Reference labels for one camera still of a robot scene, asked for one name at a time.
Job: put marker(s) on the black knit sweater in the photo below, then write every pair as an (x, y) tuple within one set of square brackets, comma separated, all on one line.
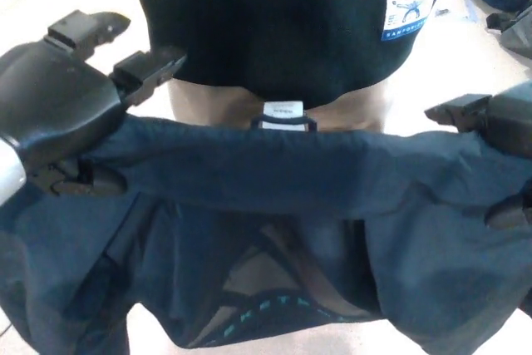
[(266, 18)]

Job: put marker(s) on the grey and black bag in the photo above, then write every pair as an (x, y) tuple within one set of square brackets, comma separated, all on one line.
[(515, 35)]

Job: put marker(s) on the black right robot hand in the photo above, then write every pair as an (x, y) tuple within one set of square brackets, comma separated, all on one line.
[(513, 118)]

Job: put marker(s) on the navy blue coat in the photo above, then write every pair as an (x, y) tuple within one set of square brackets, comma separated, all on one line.
[(266, 172)]

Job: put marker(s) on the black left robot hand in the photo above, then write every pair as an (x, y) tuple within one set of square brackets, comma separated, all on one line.
[(58, 97)]

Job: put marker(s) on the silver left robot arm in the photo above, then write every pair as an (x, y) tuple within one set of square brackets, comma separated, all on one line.
[(10, 172)]

